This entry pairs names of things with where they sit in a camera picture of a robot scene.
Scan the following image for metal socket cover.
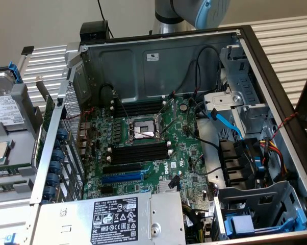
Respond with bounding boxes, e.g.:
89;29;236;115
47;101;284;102
155;98;176;136

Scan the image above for CPU socket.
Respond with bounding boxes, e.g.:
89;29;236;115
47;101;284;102
126;112;167;143

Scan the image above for green Dell motherboard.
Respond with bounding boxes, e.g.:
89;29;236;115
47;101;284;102
76;95;215;202

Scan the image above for long black expansion slot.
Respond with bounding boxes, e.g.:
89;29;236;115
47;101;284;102
102;163;142;175

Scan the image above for blue expansion slot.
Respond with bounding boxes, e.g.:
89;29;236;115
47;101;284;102
101;171;144;184

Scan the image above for open PC case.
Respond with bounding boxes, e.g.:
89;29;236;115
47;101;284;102
30;24;307;245

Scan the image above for silver chipset heatsink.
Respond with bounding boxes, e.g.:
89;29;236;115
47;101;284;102
158;180;181;193

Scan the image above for black plastic drive holder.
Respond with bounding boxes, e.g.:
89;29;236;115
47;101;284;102
218;137;261;191

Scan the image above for silver metal drive cage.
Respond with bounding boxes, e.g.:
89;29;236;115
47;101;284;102
203;44;275;136

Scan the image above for green graphics card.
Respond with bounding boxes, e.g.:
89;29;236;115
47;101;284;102
34;76;57;170

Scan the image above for black box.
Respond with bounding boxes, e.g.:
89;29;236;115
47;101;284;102
80;20;111;41

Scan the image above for blue plastic clip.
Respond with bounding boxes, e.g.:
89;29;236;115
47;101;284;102
254;155;265;174

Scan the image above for silver power supply unit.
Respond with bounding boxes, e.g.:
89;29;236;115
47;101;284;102
32;191;187;245

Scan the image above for blue disk carrier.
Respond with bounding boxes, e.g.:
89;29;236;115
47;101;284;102
223;204;307;239

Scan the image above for grey parts rack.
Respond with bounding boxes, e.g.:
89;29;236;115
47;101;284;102
0;83;46;205

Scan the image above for grey disk bay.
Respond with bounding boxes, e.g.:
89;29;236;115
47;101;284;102
212;180;307;241

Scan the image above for small black clip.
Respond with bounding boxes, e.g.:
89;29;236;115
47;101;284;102
20;45;35;56

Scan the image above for silver hard disk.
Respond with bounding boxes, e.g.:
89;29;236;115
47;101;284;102
0;70;27;132

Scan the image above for white metal base panel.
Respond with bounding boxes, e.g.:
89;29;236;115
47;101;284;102
0;200;41;245

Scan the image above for blue plastic latch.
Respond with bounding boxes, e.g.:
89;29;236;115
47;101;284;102
4;232;17;245

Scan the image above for black looped cable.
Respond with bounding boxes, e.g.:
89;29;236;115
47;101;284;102
99;83;118;102

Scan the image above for blue SATA wire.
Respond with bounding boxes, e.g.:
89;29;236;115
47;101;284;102
207;108;246;141

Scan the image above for thin black hanging cable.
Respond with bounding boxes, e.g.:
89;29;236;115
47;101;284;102
97;0;115;39

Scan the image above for red yellow power wires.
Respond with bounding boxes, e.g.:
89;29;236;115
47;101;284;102
259;136;297;183

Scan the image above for red black twisted wire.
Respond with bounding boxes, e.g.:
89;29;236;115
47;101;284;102
269;112;299;140

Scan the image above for blue hard disk bracket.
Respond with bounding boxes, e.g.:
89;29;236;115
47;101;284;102
8;61;23;84

